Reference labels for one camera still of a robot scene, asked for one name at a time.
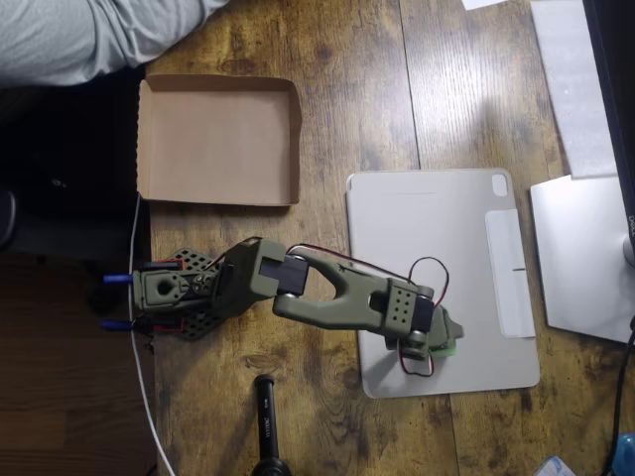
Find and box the blue white paper package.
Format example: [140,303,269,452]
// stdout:
[535,455,577,476]

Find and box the red black servo cable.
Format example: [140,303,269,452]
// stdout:
[398,341,439,379]
[290,242,450,304]

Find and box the teal blue round object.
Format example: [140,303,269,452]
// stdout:
[611,431,635,476]

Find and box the beige tablet folio case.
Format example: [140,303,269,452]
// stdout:
[345,168,542,400]

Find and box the person in grey clothing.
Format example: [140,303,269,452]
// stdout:
[0,0,230,89]

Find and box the blue handled table clamp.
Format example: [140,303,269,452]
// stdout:
[102,260,181,286]
[99,318,186,335]

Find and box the shallow cardboard box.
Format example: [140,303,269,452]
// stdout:
[136,73,303,207]

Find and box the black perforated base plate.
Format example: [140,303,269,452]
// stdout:
[148,246,232,344]

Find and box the black power cable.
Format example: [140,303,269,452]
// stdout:
[605,316,635,476]

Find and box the white foam sheet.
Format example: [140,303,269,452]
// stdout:
[530,0,619,180]

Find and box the thin white cable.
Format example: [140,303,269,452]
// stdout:
[127,195,177,476]

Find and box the black cylindrical tool handle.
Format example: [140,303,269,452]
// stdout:
[249,373,295,476]

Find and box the silver monitor stand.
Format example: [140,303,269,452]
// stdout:
[528,174,635,345]

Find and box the black computer monitor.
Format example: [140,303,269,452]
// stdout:
[581,0,635,239]

